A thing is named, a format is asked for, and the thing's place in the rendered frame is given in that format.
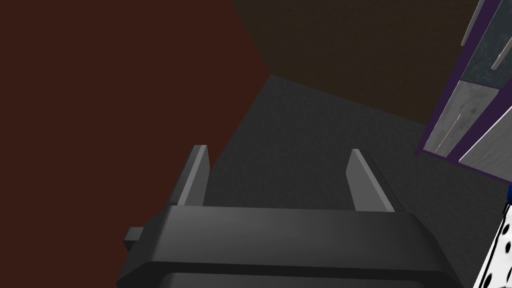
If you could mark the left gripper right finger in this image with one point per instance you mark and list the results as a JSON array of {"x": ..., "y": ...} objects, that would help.
[{"x": 370, "y": 186}]

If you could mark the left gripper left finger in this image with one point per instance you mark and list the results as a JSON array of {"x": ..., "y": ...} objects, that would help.
[{"x": 193, "y": 180}]

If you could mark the purple cabinet with grey drawers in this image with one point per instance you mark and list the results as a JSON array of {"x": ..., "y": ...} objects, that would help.
[{"x": 476, "y": 108}]

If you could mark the white object with black dots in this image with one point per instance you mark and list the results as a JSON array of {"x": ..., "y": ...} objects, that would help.
[{"x": 500, "y": 248}]

